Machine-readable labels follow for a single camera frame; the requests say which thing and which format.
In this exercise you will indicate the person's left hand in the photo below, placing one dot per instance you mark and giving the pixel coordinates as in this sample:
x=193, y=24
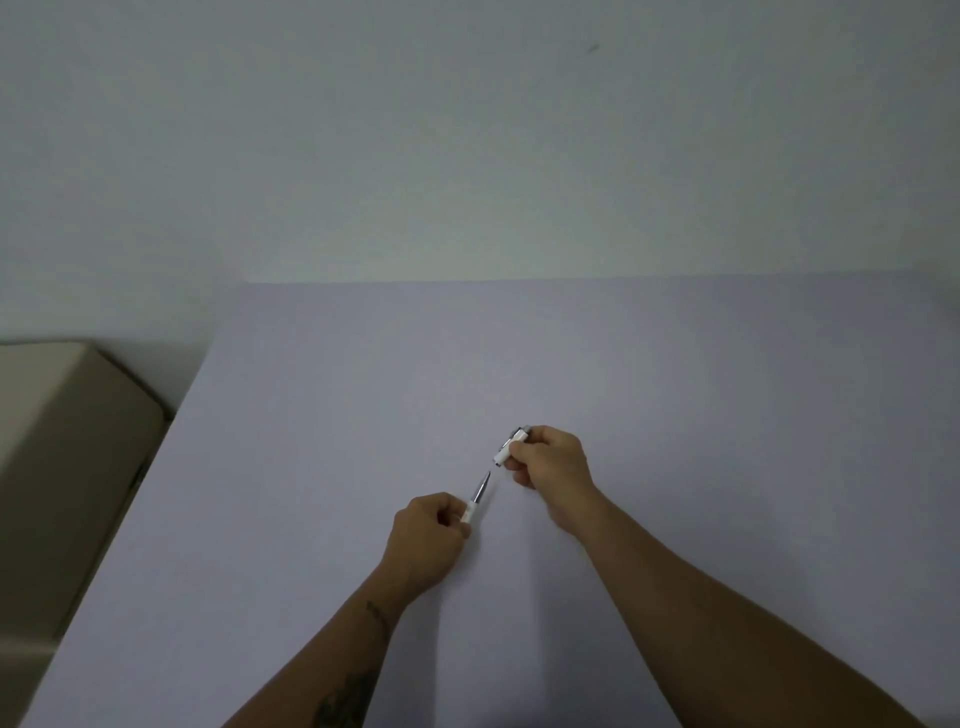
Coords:
x=421, y=541

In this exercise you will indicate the person's right hand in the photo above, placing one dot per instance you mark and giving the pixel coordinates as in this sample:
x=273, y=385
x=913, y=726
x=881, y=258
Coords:
x=556, y=472

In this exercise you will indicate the person's left fingers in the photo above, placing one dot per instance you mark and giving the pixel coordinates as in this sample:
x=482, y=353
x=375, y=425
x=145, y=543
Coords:
x=452, y=516

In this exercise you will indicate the person's right fingers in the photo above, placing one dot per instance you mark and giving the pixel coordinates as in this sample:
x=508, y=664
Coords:
x=523, y=463

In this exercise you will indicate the white pen cap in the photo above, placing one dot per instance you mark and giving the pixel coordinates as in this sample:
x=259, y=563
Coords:
x=510, y=446

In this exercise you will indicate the white pen body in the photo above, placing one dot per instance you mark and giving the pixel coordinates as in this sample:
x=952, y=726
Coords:
x=478, y=497

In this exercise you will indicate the person's right forearm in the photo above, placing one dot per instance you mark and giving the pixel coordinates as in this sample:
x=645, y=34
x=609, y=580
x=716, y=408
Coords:
x=735, y=645

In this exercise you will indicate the person's left forearm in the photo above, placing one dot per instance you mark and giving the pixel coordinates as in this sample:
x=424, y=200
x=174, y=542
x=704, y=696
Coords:
x=319, y=667

